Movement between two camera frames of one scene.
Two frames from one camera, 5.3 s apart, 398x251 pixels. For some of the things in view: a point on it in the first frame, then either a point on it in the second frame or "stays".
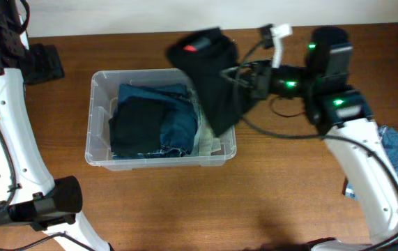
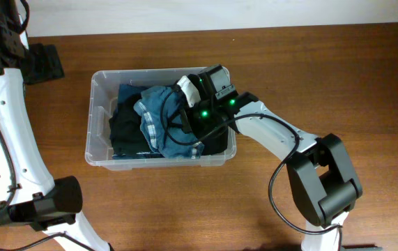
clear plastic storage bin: [103, 88] stays
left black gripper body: [40, 67] stays
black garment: [135, 125] stays
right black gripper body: [262, 90] → [199, 113]
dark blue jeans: [179, 120] → [126, 90]
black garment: [210, 52] → [214, 142]
